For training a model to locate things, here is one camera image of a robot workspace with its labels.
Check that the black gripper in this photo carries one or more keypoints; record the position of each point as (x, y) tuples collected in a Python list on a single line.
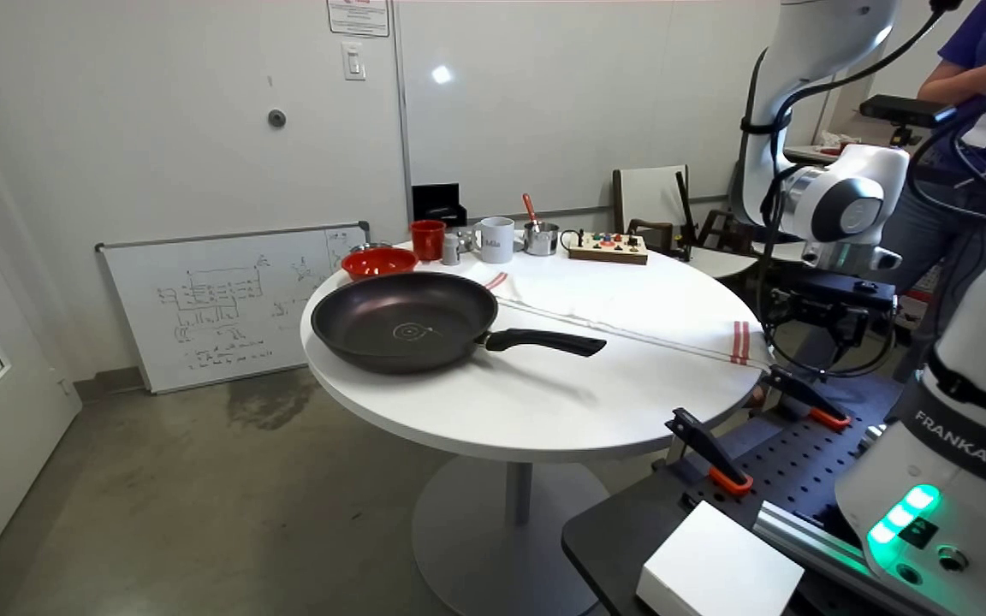
[(840, 310)]

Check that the white towel red stripes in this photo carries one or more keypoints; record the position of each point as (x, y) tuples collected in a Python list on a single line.
[(661, 304)]

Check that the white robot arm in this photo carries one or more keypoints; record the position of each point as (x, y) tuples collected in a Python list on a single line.
[(812, 165)]

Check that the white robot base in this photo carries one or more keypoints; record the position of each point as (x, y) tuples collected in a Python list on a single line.
[(918, 491)]

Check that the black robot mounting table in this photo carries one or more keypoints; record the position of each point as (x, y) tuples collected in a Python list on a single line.
[(792, 462)]

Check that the black clamp orange tip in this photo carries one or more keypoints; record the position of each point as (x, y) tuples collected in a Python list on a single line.
[(722, 466)]

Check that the person in blue shirt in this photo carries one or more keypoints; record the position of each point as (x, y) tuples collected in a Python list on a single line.
[(938, 223)]

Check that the wooden toy board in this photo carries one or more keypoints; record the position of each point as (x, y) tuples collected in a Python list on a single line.
[(615, 249)]

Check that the white box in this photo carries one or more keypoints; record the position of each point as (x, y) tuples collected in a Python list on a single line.
[(715, 566)]

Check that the steel pot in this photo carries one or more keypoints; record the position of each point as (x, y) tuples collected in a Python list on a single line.
[(540, 237)]

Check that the round white table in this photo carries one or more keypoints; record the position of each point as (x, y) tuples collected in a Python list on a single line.
[(521, 431)]

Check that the white mug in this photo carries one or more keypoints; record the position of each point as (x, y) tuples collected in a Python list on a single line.
[(493, 241)]

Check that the small steel cup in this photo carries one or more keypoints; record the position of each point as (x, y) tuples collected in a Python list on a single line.
[(455, 249)]

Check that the red cup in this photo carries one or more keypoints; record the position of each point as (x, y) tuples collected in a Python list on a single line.
[(428, 237)]

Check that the black frying pan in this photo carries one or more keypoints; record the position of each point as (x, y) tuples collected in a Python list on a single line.
[(425, 323)]

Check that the red bowl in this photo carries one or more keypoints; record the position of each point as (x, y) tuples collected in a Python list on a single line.
[(377, 261)]

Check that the aluminium rail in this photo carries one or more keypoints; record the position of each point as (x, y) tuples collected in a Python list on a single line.
[(838, 578)]

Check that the black wall tray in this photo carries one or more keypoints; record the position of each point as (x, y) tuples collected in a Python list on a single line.
[(440, 202)]

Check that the whiteboard leaning on wall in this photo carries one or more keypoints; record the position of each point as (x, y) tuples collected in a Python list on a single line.
[(229, 307)]

